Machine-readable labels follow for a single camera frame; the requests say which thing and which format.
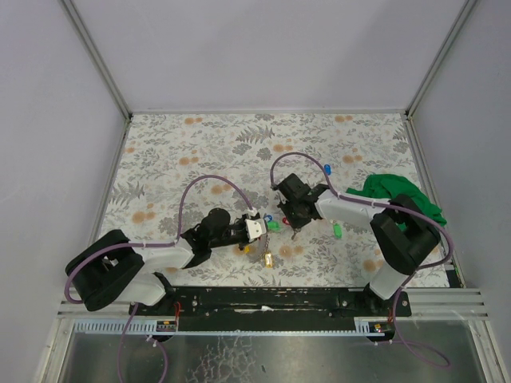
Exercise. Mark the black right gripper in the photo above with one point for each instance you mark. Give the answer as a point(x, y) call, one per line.
point(294, 218)

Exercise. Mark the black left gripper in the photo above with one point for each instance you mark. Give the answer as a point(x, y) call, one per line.
point(243, 235)

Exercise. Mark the green tag key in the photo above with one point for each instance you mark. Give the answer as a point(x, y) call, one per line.
point(338, 233)
point(273, 226)

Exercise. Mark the yellow tag key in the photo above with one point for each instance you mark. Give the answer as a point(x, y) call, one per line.
point(268, 259)

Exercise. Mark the numbered keyring organizer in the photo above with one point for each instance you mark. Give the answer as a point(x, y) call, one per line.
point(258, 248)

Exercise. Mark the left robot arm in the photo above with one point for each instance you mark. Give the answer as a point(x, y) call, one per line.
point(114, 268)

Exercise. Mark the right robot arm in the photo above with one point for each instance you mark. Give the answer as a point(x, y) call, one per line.
point(403, 235)

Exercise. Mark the green cloth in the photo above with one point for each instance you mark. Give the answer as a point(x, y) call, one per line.
point(389, 186)

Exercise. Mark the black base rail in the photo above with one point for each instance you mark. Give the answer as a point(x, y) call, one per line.
point(265, 309)

